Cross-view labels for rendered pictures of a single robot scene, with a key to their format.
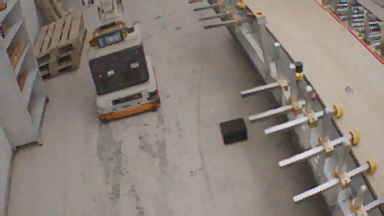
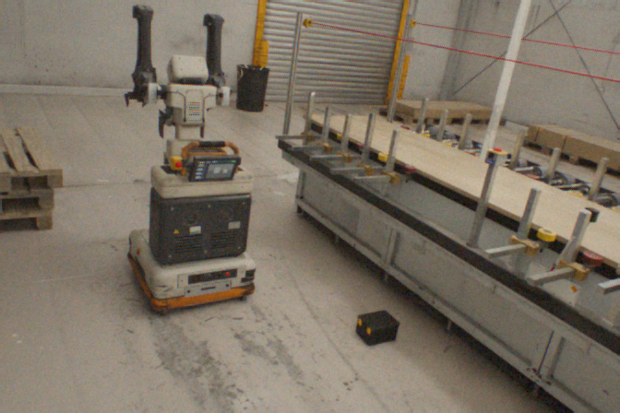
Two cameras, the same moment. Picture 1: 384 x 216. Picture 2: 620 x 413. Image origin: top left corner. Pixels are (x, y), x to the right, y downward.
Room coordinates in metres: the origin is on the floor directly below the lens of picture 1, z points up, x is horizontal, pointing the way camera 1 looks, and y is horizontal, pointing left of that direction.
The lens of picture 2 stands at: (0.56, 1.47, 1.75)
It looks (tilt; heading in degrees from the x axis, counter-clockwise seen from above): 21 degrees down; 330
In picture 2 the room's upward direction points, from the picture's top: 8 degrees clockwise
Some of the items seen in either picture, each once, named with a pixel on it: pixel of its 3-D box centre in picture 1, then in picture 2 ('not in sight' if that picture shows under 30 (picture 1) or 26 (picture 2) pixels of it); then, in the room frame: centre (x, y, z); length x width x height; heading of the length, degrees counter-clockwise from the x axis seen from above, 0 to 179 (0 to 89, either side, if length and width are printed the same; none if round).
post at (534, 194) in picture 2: (279, 75); (522, 234); (2.04, -0.58, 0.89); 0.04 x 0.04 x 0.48; 4
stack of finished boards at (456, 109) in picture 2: not in sight; (445, 109); (8.46, -5.94, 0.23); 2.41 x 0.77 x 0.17; 95
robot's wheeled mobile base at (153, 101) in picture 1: (125, 86); (190, 261); (3.43, 0.59, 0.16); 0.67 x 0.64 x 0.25; 3
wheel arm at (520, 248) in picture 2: (273, 87); (517, 249); (2.00, -0.51, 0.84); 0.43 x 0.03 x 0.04; 94
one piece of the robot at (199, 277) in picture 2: (126, 98); (212, 276); (3.10, 0.55, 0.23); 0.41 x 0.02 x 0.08; 93
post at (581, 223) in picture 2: (293, 99); (568, 261); (1.79, -0.59, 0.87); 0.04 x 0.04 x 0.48; 4
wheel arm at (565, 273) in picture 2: (283, 110); (562, 274); (1.74, -0.51, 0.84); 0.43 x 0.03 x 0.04; 94
